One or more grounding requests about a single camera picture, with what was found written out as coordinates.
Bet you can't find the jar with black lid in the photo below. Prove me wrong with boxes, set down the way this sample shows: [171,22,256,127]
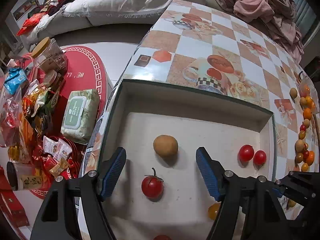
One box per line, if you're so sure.
[6,161,43,192]

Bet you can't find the red gift box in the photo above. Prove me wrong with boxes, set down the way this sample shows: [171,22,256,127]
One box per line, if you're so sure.
[0,190,29,228]

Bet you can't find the light brown longan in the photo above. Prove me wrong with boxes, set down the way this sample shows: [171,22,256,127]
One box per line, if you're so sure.
[153,134,179,160]

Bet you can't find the small clear jar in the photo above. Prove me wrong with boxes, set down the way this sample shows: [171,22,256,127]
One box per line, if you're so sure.
[43,69,66,90]

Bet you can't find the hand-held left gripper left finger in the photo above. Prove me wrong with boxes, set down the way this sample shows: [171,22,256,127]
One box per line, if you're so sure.
[30,147,127,240]

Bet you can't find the pink blanket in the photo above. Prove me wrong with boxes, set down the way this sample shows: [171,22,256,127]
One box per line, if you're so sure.
[204,0,304,63]

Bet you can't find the white box with dark rim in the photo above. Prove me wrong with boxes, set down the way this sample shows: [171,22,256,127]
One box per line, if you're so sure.
[86,79,277,240]

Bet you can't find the dark clothes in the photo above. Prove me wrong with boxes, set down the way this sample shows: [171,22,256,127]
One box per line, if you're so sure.
[45,0,88,15]

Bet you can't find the green wet wipes pack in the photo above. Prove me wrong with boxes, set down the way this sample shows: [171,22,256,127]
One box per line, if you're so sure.
[61,89,100,145]

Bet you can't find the clear glass bowl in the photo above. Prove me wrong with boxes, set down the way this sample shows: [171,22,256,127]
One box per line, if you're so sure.
[299,71,320,115]

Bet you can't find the clear jar with yellow lid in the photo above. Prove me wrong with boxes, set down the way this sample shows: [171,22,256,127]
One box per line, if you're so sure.
[31,37,68,77]

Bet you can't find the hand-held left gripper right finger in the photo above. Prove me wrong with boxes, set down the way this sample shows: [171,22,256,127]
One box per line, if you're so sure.
[196,147,298,240]

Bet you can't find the blue snack bag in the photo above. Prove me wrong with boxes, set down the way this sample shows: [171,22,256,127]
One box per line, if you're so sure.
[4,67,28,95]

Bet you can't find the red tomato with stem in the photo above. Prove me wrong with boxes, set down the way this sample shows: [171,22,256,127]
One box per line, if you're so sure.
[141,168,164,200]

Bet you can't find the red round low table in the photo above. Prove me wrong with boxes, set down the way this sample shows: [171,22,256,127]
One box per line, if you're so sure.
[25,45,108,200]

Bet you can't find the pile of snack packets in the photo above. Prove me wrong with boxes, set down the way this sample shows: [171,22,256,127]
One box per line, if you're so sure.
[0,80,83,180]

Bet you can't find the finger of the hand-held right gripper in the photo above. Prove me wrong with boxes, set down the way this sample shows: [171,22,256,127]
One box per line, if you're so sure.
[275,171,320,220]

